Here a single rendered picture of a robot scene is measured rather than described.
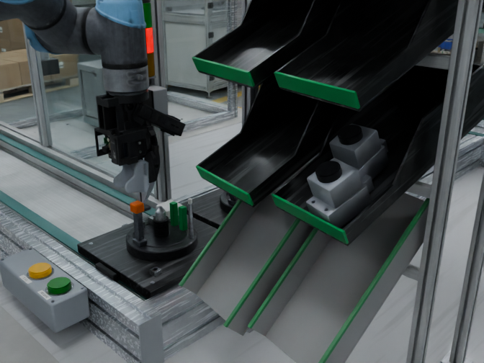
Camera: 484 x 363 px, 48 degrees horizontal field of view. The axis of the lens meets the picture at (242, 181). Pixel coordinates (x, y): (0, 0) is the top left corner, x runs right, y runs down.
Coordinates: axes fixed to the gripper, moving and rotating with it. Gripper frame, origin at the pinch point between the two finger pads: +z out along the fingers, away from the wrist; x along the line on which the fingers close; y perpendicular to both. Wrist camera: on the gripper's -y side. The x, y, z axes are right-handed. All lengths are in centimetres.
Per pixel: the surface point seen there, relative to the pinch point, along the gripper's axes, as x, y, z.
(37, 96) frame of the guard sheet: -75, -17, -3
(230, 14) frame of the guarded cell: -82, -104, -20
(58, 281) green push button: -1.6, 18.3, 11.3
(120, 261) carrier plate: -0.2, 6.5, 11.5
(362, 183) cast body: 46.1, 0.7, -16.0
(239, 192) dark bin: 30.9, 6.3, -11.9
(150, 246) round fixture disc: 2.2, 1.3, 9.6
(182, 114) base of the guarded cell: -102, -93, 23
